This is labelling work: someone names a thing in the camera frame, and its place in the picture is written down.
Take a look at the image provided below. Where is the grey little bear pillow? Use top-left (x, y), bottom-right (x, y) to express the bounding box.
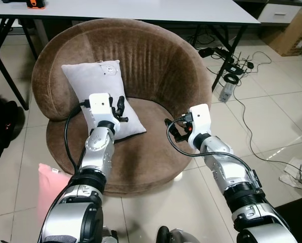
top-left (61, 60), bottom-right (147, 141)

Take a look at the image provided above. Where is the brown round velvet sofa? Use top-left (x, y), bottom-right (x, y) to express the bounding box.
top-left (32, 19), bottom-right (213, 197)

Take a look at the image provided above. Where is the black floor mat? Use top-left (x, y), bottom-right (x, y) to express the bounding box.
top-left (274, 195), bottom-right (302, 243)

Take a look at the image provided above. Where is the small grey electronic device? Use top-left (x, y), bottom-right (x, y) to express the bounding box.
top-left (219, 84), bottom-right (236, 103)

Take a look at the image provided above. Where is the black power adapter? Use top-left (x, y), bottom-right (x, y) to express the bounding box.
top-left (198, 47), bottom-right (218, 58)

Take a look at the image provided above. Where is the black device with antennas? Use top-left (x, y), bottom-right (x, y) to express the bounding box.
top-left (227, 60), bottom-right (255, 75)

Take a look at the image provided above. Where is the white table with black legs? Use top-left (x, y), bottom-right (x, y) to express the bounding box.
top-left (0, 0), bottom-right (261, 109)

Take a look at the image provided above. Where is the white crumpled cloth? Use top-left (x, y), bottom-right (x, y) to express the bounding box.
top-left (279, 157), bottom-right (302, 194)

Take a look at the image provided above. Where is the silver left robot leg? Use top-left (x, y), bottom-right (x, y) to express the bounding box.
top-left (103, 228), bottom-right (119, 243)

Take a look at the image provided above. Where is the orange and black tool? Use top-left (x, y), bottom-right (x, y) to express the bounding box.
top-left (26, 0), bottom-right (47, 10)

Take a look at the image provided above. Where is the brown cardboard box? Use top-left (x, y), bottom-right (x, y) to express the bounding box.
top-left (265, 7), bottom-right (302, 57)

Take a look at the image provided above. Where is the white drawer cabinet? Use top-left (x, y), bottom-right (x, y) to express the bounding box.
top-left (257, 2), bottom-right (302, 25)

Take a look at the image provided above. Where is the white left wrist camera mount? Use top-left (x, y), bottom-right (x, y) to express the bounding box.
top-left (88, 93), bottom-right (114, 127)

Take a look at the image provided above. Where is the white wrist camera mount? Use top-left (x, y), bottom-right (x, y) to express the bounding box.
top-left (188, 104), bottom-right (212, 150)
top-left (88, 93), bottom-right (114, 127)

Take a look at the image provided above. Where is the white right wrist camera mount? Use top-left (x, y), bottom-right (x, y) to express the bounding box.
top-left (188, 104), bottom-right (212, 150)

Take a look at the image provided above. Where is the black coiled cable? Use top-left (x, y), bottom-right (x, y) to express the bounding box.
top-left (225, 73), bottom-right (241, 85)

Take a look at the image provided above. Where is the long black floor cable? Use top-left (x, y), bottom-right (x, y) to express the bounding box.
top-left (234, 51), bottom-right (302, 178)

